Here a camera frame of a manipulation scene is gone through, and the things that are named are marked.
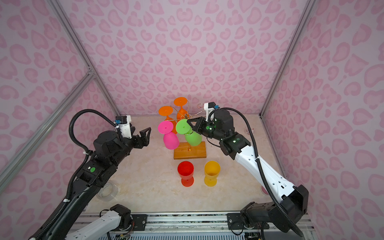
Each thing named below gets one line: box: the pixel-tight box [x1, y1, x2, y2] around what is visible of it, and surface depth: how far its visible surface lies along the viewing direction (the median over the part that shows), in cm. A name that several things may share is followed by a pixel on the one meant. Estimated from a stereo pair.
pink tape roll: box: [261, 185, 269, 196], surface depth 83 cm
